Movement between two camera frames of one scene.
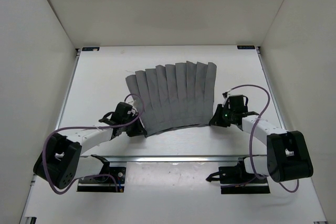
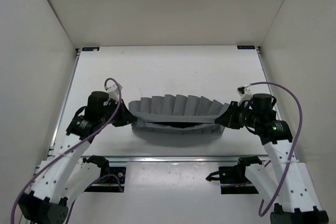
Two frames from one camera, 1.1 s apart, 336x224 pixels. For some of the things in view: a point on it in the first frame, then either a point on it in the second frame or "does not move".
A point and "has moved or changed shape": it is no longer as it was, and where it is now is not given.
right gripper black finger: [217, 119] to [229, 117]
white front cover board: [172, 192] does not move
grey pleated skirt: [172, 95] has moved or changed shape
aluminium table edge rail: [176, 158] does not move
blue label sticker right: [245, 47] does not move
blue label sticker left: [91, 49] does not move
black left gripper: [138, 130] to [126, 116]
